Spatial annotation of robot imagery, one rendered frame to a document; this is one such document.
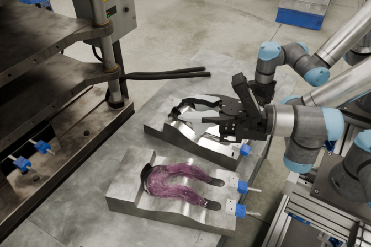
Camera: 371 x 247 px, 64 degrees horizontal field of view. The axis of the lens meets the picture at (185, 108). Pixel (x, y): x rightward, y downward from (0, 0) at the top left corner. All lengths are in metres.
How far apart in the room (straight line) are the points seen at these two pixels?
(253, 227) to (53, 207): 1.31
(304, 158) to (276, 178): 1.66
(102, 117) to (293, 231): 1.28
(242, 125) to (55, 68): 1.21
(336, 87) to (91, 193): 1.02
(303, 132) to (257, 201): 1.61
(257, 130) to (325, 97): 0.21
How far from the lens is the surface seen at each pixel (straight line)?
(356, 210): 1.15
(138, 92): 3.09
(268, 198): 2.32
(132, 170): 1.27
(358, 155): 1.04
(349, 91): 0.83
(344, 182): 1.13
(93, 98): 1.84
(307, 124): 0.71
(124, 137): 1.55
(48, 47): 1.37
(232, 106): 0.69
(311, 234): 2.03
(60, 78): 1.61
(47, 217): 1.38
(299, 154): 0.77
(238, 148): 1.34
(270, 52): 1.13
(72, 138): 1.64
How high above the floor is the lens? 1.92
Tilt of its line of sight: 42 degrees down
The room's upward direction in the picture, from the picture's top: straight up
